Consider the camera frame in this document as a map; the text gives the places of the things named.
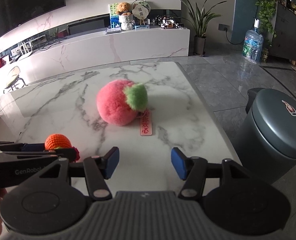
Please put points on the cow figurine toys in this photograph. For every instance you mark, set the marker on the cow figurine toys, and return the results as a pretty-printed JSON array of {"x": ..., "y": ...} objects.
[{"x": 166, "y": 22}]

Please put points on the round decorative fan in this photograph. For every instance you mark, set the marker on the round decorative fan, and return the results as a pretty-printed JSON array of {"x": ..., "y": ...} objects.
[{"x": 140, "y": 10}]

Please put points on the orange crochet carrot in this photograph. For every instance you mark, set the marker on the orange crochet carrot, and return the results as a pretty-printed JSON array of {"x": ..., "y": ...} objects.
[{"x": 60, "y": 141}]

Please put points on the pink peach plush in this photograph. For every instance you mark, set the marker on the pink peach plush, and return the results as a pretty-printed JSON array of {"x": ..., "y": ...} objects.
[{"x": 119, "y": 102}]

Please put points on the brown teddy bear figure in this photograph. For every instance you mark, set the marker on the brown teddy bear figure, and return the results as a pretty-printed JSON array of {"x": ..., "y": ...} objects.
[{"x": 123, "y": 10}]

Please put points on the blue water bottle jug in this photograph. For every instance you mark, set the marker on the blue water bottle jug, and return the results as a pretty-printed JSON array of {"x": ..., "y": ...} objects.
[{"x": 253, "y": 42}]

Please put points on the blue green picture frame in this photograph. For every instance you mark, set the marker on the blue green picture frame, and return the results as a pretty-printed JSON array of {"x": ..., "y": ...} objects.
[{"x": 114, "y": 25}]

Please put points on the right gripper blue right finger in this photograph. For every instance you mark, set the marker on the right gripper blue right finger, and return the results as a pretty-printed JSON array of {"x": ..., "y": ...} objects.
[{"x": 191, "y": 170}]

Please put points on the potted green leaf plant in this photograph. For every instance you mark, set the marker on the potted green leaf plant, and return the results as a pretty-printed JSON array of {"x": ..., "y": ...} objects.
[{"x": 199, "y": 18}]

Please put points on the grey trash bin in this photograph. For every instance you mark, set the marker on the grey trash bin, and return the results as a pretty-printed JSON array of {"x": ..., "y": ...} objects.
[{"x": 266, "y": 140}]

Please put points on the small rolling stool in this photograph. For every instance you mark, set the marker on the small rolling stool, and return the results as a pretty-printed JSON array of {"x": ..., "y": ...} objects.
[{"x": 13, "y": 79}]

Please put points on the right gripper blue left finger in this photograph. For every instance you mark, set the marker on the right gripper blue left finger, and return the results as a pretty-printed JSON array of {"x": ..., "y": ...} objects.
[{"x": 99, "y": 169}]

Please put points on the white marble tv console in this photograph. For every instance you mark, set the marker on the white marble tv console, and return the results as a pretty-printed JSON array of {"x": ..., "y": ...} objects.
[{"x": 99, "y": 48}]

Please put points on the white wifi router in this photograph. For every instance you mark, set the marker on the white wifi router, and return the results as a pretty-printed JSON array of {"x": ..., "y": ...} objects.
[{"x": 25, "y": 48}]

